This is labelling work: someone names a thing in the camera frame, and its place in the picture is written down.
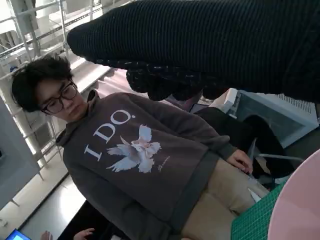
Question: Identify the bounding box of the grey cabinet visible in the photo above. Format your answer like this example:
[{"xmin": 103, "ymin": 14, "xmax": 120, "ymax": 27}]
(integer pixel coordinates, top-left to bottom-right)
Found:
[{"xmin": 0, "ymin": 97, "xmax": 41, "ymax": 196}]

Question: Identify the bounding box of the black gloved right hand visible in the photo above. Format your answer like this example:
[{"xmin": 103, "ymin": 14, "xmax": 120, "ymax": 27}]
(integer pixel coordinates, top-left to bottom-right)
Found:
[{"xmin": 66, "ymin": 0, "xmax": 320, "ymax": 103}]

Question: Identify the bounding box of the small white mesh cabinet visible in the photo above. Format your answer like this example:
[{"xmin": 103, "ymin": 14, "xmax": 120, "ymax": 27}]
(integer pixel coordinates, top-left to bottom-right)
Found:
[{"xmin": 224, "ymin": 88, "xmax": 320, "ymax": 148}]

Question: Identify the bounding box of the grey office chair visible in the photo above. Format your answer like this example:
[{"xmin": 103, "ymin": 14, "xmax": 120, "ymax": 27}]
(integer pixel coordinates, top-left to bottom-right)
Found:
[{"xmin": 248, "ymin": 137, "xmax": 305, "ymax": 181}]

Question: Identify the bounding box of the green cutting mat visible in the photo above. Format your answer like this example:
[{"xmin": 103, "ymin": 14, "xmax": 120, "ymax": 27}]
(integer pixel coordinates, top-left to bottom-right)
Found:
[{"xmin": 229, "ymin": 182, "xmax": 286, "ymax": 240}]

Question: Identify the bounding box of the white torn paper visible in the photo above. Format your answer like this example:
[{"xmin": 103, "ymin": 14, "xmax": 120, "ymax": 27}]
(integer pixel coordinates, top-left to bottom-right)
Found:
[{"xmin": 246, "ymin": 172, "xmax": 263, "ymax": 203}]

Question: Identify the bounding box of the person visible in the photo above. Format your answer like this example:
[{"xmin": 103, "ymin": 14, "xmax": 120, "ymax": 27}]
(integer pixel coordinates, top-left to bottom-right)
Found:
[
  {"xmin": 197, "ymin": 107, "xmax": 296, "ymax": 183},
  {"xmin": 11, "ymin": 56, "xmax": 271, "ymax": 240},
  {"xmin": 41, "ymin": 227, "xmax": 96, "ymax": 240}
]

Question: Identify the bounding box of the white metal rack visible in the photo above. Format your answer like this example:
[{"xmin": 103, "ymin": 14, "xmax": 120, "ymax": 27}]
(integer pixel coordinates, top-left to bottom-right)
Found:
[{"xmin": 0, "ymin": 0, "xmax": 113, "ymax": 208}]

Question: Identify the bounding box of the blue monitor screen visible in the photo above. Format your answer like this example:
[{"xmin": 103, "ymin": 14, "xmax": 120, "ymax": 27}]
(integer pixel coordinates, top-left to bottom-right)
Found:
[{"xmin": 4, "ymin": 228, "xmax": 32, "ymax": 240}]

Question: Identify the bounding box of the pink bowl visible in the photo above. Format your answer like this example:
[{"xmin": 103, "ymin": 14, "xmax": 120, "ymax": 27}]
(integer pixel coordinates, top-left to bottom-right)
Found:
[{"xmin": 271, "ymin": 148, "xmax": 320, "ymax": 240}]

